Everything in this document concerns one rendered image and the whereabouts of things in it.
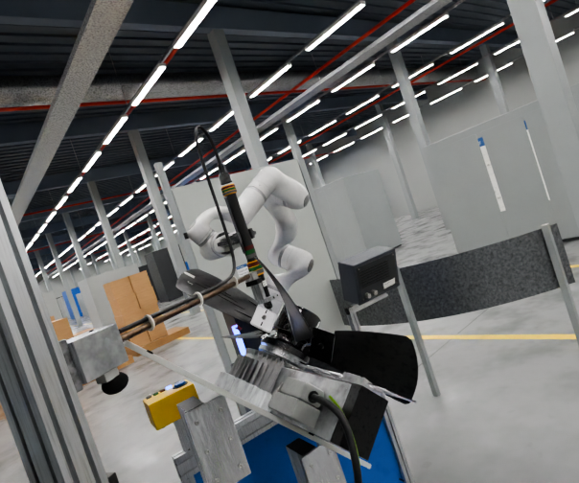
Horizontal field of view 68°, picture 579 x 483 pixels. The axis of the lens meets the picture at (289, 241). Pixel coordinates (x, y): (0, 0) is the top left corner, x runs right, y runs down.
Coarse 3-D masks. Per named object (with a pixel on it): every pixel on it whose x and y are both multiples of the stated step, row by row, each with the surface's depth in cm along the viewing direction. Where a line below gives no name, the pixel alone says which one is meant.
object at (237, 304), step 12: (180, 276) 116; (204, 276) 124; (180, 288) 110; (192, 288) 113; (204, 288) 117; (216, 288) 119; (216, 300) 115; (228, 300) 118; (240, 300) 120; (252, 300) 124; (228, 312) 114; (240, 312) 116; (252, 312) 119
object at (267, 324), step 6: (258, 306) 123; (258, 312) 121; (264, 312) 122; (270, 312) 123; (252, 318) 118; (258, 318) 119; (270, 318) 121; (252, 324) 116; (258, 324) 117; (264, 324) 118; (270, 324) 119; (264, 330) 116; (270, 330) 117
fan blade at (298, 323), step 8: (264, 264) 93; (272, 280) 99; (280, 288) 93; (288, 296) 89; (288, 304) 96; (296, 312) 90; (296, 320) 94; (304, 320) 87; (296, 328) 98; (304, 328) 90; (296, 336) 103; (304, 336) 93; (312, 336) 88
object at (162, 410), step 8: (184, 384) 146; (192, 384) 145; (168, 392) 144; (176, 392) 142; (184, 392) 144; (192, 392) 145; (144, 400) 145; (152, 400) 142; (160, 400) 140; (168, 400) 141; (176, 400) 142; (184, 400) 143; (152, 408) 138; (160, 408) 139; (168, 408) 140; (176, 408) 142; (152, 416) 138; (160, 416) 139; (168, 416) 140; (176, 416) 141; (152, 424) 141; (160, 424) 139; (168, 424) 140
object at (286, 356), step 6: (264, 348) 115; (270, 348) 113; (276, 348) 115; (270, 354) 117; (276, 354) 112; (282, 354) 112; (288, 354) 114; (288, 360) 113; (294, 360) 112; (300, 366) 113
